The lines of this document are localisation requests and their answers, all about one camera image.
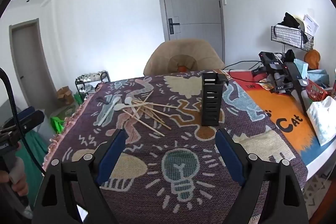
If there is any white tissue pack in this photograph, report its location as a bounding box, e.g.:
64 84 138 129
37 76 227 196
307 97 336 146

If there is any pile of wooden chopsticks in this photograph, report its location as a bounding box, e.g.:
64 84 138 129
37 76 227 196
125 91 182 136

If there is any person's left hand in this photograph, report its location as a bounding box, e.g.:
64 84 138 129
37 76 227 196
0 170 29 196

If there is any black power cable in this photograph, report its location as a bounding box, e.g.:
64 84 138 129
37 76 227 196
223 59 263 74

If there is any white paper sheet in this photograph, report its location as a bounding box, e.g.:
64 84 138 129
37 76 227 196
303 14 320 36

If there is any red plastic basket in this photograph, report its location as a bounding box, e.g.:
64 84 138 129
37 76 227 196
306 79 329 102

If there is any patterned floor rug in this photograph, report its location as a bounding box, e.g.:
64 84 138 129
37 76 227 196
302 173 334 222

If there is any black cloth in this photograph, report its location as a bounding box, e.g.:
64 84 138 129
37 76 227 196
277 12 301 29

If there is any orange desk mat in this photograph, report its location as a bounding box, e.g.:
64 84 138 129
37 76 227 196
229 70 336 161

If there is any plain grey side door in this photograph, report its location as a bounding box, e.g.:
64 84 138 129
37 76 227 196
9 18 57 109

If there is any black utensil holder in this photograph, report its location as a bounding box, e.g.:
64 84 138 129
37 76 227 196
201 72 229 127

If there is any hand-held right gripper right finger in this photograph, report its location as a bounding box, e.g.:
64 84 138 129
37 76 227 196
215 128 309 224

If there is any round white tape roll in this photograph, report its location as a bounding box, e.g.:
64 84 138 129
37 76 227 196
295 15 306 30

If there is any green bag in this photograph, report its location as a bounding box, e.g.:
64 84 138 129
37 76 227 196
50 116 67 134

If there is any light blue tissue box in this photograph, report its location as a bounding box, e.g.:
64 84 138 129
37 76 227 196
293 59 309 78

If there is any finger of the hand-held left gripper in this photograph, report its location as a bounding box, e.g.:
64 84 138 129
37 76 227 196
16 105 36 119
20 109 46 133

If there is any colourful snack packet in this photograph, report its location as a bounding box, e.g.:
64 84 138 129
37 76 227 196
259 81 277 91

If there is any black device on stand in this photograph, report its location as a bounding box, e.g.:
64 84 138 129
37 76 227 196
251 51 284 83
270 62 311 115

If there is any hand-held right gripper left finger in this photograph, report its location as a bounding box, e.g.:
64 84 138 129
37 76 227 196
31 129 130 224

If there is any beige upholstered chair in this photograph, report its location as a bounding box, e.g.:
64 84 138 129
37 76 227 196
143 39 226 76

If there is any black shoe rack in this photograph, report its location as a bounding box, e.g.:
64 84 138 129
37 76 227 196
75 70 111 96

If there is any orange plush toy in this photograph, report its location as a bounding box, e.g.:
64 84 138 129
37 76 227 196
304 49 321 70

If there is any cardboard box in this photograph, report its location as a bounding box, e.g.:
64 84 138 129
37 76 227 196
56 86 75 106

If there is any teal cloth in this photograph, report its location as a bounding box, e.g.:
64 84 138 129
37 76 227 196
25 132 49 205

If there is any printed blanket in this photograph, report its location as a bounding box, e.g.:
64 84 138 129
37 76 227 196
42 69 309 224

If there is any black wire basket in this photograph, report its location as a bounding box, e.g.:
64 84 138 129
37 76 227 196
270 25 314 51

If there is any black door handle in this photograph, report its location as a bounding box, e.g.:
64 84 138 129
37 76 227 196
168 18 180 35

